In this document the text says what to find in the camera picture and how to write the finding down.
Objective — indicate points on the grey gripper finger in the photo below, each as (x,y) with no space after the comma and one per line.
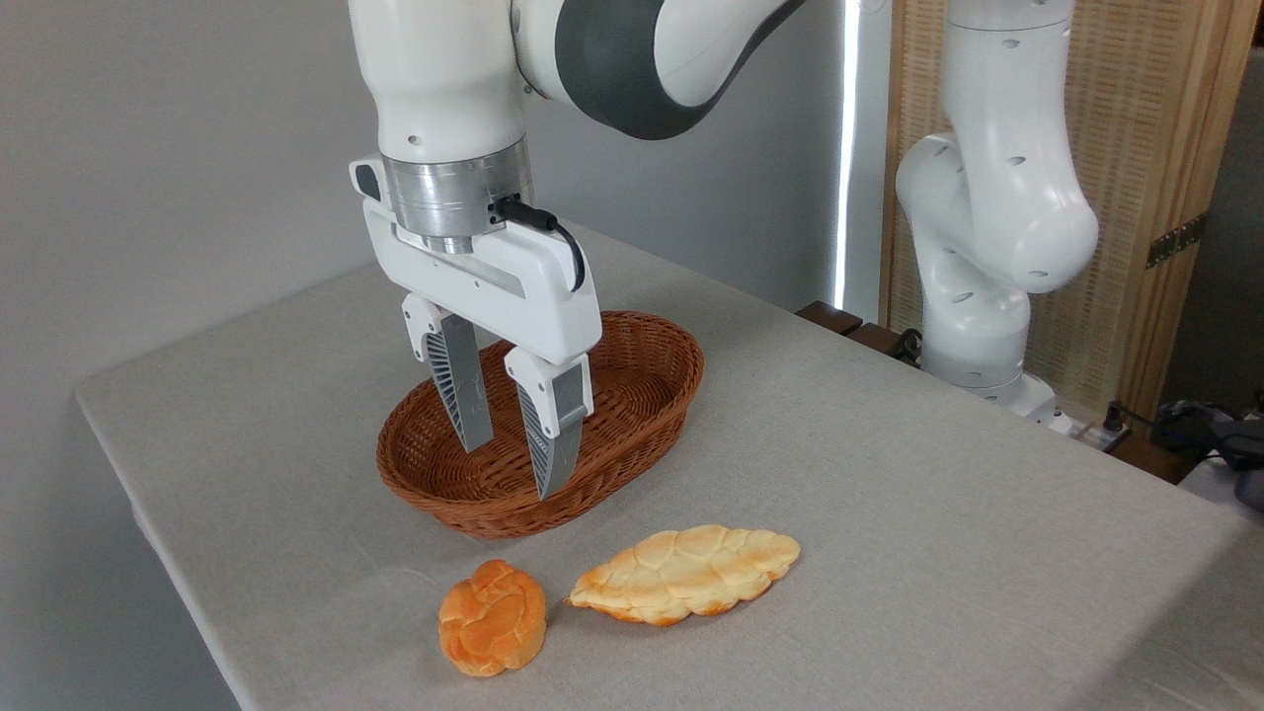
(456,375)
(558,415)

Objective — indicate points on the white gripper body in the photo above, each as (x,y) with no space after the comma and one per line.
(533,296)

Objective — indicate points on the round braided orange bread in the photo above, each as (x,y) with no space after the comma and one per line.
(492,620)

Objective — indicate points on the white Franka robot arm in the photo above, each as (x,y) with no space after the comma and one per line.
(987,197)

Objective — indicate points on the brown wicker oval basket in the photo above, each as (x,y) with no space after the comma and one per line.
(642,395)

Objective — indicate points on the long flat braided bread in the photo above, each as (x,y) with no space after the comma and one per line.
(681,575)

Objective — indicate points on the dark brown wooden block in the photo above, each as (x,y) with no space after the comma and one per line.
(829,318)
(874,339)

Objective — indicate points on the grey tablecloth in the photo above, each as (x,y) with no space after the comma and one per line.
(889,494)

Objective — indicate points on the white power strip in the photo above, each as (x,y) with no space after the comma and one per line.
(1084,433)

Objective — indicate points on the black power plug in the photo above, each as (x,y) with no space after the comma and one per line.
(1114,418)

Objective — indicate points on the brown wooden board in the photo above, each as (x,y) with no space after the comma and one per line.
(1150,459)

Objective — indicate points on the wooden rattan folding screen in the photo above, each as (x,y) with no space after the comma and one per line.
(1136,99)

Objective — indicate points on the metal screen hinge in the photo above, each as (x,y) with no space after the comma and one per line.
(1175,240)

